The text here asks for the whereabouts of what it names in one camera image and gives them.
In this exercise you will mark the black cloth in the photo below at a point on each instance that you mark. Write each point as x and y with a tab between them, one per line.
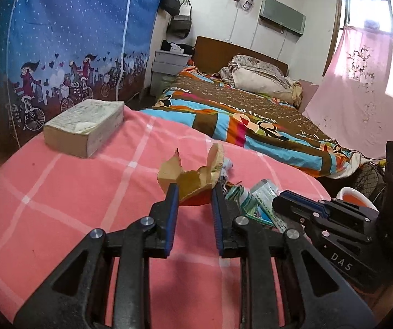
188	48

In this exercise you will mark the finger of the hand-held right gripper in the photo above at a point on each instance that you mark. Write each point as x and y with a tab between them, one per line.
299	214
302	200

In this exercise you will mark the orange torn paper carton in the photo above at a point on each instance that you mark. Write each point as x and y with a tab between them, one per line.
193	181

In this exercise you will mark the bed with colourful blanket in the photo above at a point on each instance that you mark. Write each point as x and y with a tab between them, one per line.
251	116

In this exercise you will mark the hanging pink embroidered sheet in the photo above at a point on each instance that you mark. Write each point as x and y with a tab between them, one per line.
371	102

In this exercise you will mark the white green plastic wrapper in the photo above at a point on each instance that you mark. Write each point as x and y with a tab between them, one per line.
265	192

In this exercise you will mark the wooden headboard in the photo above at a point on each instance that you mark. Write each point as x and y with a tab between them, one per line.
210	51

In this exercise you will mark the blue dotted fabric wardrobe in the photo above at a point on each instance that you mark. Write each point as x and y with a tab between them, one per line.
63	24

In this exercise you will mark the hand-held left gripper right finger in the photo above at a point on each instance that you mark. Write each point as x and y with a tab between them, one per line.
217	219

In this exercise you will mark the floral pillow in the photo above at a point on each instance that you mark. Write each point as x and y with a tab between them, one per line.
251	63

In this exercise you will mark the folded cream quilt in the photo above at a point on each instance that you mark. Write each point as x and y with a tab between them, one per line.
261	84

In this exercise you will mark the thick old book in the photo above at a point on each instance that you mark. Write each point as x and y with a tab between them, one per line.
80	123

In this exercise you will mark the white tissue box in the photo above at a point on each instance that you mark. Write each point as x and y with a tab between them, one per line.
177	48

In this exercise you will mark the green covered wall unit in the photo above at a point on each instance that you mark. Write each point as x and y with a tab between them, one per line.
282	15

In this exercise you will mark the orange bucket with white rim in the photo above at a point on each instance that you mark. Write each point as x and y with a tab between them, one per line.
350	197

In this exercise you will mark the black mesh fan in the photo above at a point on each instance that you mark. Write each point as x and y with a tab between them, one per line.
367	181

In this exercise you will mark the dark tote bag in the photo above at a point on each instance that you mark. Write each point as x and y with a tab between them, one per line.
179	24

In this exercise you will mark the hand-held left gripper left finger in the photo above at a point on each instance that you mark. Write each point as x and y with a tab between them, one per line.
172	219

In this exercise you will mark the grey nightstand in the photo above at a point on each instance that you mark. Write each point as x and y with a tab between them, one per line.
165	72

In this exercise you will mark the white tissue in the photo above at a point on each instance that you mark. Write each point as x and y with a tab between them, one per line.
227	166

